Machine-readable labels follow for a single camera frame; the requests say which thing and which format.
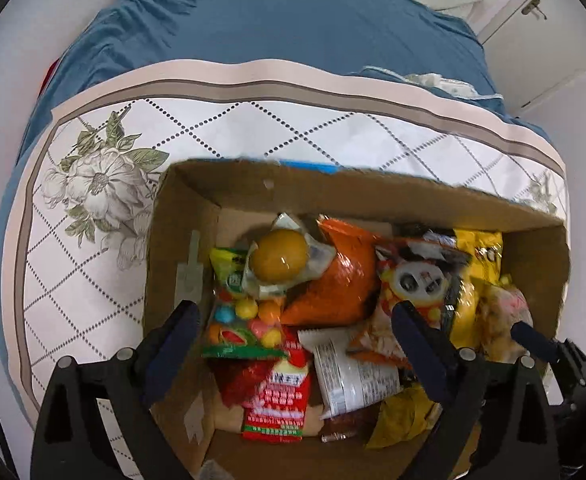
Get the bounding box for blue bedsheet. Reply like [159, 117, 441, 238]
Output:
[0, 0, 551, 371]

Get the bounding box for crumpled yellow snack packet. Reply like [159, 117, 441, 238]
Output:
[365, 381, 444, 451]

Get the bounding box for small clear packet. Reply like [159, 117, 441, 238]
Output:
[320, 422, 360, 444]

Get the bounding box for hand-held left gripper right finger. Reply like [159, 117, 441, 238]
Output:
[391, 302, 560, 480]

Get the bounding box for egg snack packet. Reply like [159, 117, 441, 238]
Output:
[242, 212, 337, 302]

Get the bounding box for cardboard box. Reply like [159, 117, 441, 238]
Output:
[143, 158, 572, 480]

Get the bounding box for panda print snack packet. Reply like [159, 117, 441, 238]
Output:
[348, 237, 474, 369]

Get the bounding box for metal cabinet door handle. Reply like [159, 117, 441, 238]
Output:
[521, 0, 548, 21]

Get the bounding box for red cloth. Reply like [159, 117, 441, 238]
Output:
[39, 57, 61, 93]

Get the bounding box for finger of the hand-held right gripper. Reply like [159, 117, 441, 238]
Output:
[512, 322, 586, 409]

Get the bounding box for colourful ball candy packet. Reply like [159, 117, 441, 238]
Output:
[201, 246, 290, 361]

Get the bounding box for orange snack packet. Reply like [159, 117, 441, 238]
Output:
[280, 216, 398, 329]

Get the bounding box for white snack packet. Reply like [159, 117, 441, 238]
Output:
[298, 327, 404, 419]

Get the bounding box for floral checked cloth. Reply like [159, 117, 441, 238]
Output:
[0, 59, 570, 480]

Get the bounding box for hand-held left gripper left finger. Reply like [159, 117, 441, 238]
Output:
[30, 300, 202, 480]

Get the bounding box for pale popcorn snack packet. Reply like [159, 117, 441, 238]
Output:
[474, 275, 534, 362]

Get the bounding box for red snack packet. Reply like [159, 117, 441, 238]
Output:
[213, 327, 314, 443]

